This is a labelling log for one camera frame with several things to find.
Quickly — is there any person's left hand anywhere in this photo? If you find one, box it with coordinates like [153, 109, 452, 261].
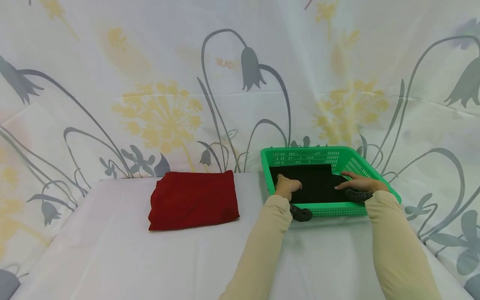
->
[274, 174, 303, 200]

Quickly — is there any person's right hand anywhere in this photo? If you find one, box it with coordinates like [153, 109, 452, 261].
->
[334, 171, 387, 193]

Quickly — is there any black cloth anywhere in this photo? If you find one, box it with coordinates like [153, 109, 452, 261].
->
[269, 164, 349, 204]

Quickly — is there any person's left forearm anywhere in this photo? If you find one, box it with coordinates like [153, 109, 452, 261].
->
[218, 194, 293, 300]

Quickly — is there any person's right forearm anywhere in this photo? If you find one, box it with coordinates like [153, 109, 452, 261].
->
[364, 190, 443, 300]

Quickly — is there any black wrist band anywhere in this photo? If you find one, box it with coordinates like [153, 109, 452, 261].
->
[289, 203, 313, 222]
[344, 188, 374, 204]

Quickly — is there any green plastic basket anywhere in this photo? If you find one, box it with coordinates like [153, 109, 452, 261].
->
[260, 146, 402, 218]

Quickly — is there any red folded cloth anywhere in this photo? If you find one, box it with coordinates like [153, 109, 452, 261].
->
[148, 170, 240, 231]

